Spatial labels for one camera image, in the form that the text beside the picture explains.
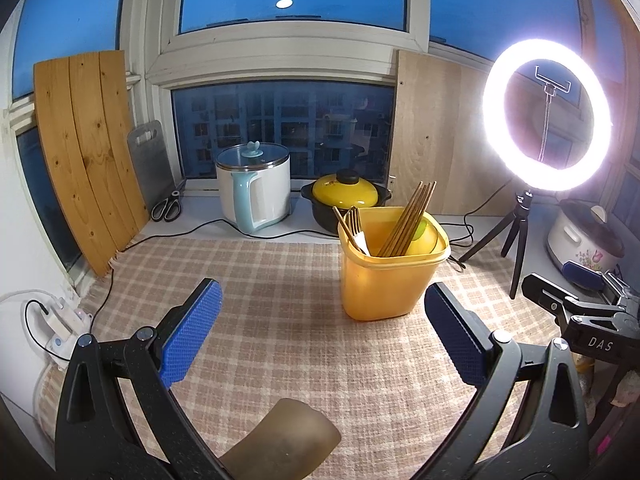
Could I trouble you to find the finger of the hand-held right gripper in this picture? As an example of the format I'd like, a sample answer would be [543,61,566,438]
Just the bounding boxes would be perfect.
[521,272,577,328]
[562,260,609,292]

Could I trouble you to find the white power strip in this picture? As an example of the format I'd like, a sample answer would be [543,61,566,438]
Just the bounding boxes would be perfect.
[25,287,96,361]

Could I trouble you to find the phone holder on gooseneck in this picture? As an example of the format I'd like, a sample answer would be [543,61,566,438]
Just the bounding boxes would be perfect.
[534,65,572,163]

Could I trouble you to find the white floral rice cooker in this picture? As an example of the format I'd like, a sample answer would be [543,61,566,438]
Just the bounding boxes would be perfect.
[546,199,626,288]

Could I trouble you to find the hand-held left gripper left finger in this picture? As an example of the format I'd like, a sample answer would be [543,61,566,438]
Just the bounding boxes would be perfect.
[54,277,236,480]

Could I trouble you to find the light wooden panel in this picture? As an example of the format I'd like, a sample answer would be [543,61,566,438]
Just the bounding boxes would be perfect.
[389,49,506,216]

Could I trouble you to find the grey cutting board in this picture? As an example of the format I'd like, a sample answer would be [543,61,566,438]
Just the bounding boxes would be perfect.
[126,120,176,213]

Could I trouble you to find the black ring light cable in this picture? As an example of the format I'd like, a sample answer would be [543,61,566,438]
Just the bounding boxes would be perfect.
[447,195,501,268]

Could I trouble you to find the white charger adapter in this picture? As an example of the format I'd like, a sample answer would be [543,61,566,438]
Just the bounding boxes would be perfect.
[40,305,76,341]

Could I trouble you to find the person's left hand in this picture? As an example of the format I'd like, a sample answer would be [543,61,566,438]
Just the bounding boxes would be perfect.
[220,399,342,480]

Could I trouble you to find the green plastic spoon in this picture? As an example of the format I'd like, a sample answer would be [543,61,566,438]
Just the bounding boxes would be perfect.
[407,219,446,256]

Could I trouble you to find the group of wooden chopsticks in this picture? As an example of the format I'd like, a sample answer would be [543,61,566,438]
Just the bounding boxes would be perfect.
[332,181,437,257]

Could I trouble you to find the white cable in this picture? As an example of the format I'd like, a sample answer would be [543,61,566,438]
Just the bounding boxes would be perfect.
[0,287,46,306]

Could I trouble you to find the black charger cable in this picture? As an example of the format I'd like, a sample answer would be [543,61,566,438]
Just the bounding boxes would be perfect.
[25,300,56,356]

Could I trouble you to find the metal fork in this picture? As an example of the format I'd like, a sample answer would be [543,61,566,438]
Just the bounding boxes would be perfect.
[345,206,372,256]

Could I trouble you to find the white window frame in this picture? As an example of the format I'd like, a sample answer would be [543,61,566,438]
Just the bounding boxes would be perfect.
[0,0,640,196]

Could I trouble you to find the yellow plastic container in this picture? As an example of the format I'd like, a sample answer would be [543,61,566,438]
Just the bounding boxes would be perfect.
[337,206,452,322]

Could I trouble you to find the white electric pot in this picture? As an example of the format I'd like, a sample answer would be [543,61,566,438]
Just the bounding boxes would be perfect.
[216,142,292,234]

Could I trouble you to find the beige plaid tablecloth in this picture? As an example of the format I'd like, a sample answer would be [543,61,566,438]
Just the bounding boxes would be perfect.
[35,237,591,480]

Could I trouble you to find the black pot power cable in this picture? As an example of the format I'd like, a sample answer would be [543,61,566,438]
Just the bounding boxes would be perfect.
[92,217,341,311]

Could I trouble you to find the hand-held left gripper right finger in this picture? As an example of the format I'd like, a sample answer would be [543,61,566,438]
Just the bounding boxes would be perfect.
[415,281,592,480]

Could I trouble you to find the pine slat board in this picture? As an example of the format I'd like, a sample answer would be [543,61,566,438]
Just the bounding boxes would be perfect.
[33,50,151,278]

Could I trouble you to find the black-handled scissors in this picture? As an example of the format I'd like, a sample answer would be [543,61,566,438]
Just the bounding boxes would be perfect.
[150,191,183,223]

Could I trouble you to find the black casserole with yellow lid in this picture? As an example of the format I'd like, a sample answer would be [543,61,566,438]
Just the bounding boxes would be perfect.
[300,170,393,235]

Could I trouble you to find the black tripod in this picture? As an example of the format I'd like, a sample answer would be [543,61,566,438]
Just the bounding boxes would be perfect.
[459,189,535,301]

